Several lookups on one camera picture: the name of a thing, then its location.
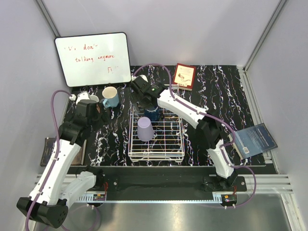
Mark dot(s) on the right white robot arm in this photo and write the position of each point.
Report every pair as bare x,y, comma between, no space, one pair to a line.
208,129

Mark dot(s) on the light blue paperback book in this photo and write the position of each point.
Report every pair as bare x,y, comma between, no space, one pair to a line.
244,146

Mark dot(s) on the dark blue book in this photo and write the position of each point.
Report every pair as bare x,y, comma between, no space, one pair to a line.
260,136

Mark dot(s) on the dark Tale of Two Cities book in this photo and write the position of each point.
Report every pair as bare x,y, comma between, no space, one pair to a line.
48,149

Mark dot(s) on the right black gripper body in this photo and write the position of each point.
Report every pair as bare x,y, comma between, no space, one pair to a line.
140,97

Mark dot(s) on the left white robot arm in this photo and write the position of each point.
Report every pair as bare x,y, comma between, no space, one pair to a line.
48,203

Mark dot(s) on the red and cream book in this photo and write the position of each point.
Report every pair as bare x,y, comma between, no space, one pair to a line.
184,76

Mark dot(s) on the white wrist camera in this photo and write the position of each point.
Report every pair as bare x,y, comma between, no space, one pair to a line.
144,77
81,96

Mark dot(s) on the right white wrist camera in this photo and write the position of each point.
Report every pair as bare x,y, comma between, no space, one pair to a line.
144,77

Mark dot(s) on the dark blue ceramic mug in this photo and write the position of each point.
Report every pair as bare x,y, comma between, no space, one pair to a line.
152,113

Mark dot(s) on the light blue ceramic mug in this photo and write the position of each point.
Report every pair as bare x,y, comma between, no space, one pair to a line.
110,97

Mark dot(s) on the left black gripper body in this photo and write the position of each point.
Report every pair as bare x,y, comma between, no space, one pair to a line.
100,119

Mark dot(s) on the white slotted cable duct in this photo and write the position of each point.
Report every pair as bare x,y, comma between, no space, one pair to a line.
170,197

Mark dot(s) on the salmon pink floral mug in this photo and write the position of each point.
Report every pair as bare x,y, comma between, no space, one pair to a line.
94,98

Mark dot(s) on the white wire dish rack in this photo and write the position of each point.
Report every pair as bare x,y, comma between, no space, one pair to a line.
167,143

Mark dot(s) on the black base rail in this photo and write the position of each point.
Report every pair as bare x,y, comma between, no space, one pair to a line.
159,180

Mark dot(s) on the lavender plastic cup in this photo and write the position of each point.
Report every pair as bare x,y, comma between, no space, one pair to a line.
145,130

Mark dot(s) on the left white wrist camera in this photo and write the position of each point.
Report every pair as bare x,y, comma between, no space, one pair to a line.
81,96

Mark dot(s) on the white dry-erase board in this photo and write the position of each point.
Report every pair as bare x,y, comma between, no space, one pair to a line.
94,59

